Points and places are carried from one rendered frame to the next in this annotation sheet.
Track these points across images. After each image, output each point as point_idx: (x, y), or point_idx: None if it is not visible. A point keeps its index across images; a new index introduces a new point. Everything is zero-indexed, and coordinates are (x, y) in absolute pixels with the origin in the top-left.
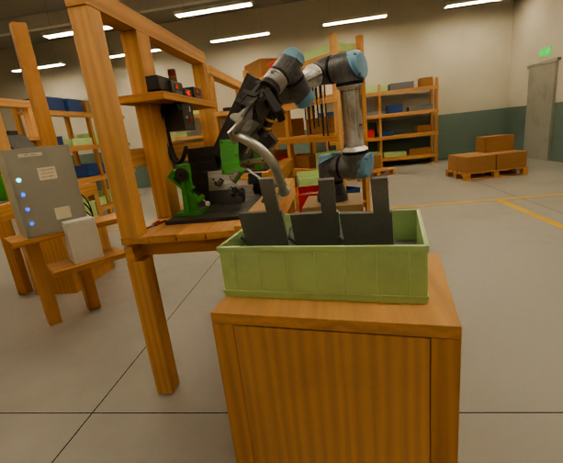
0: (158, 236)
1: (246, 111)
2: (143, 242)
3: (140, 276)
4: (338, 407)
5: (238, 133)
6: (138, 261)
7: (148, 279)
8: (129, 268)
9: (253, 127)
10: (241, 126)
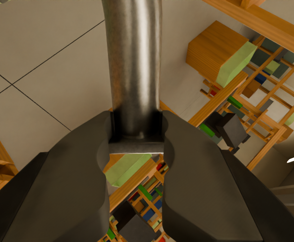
0: None
1: (256, 178)
2: (6, 175)
3: None
4: None
5: (159, 102)
6: (5, 161)
7: None
8: (10, 158)
9: (65, 181)
10: (180, 120)
